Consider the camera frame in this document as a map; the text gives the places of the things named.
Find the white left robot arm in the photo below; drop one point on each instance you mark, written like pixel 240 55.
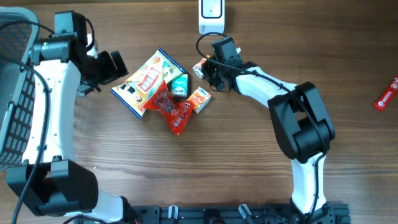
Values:
pixel 49 182

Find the blue yellow snack bag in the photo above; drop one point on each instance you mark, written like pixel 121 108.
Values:
pixel 144 82

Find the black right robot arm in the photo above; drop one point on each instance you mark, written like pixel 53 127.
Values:
pixel 302 126

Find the small teal box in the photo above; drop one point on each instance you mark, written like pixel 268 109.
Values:
pixel 179 86

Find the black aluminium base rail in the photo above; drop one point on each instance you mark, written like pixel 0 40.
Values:
pixel 243 214

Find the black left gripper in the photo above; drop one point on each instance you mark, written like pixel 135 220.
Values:
pixel 111 70

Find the white barcode scanner box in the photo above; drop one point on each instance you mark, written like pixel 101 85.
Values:
pixel 211 16

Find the small orange box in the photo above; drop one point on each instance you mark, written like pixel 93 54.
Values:
pixel 200 97
pixel 198 67

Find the grey plastic shopping basket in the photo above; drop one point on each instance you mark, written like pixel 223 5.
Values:
pixel 17 92

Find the red candy bag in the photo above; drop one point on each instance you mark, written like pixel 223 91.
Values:
pixel 176 114

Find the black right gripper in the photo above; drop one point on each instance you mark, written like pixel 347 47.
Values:
pixel 206 68

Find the red chocolate wafer bar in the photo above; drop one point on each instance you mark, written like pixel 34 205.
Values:
pixel 387 96

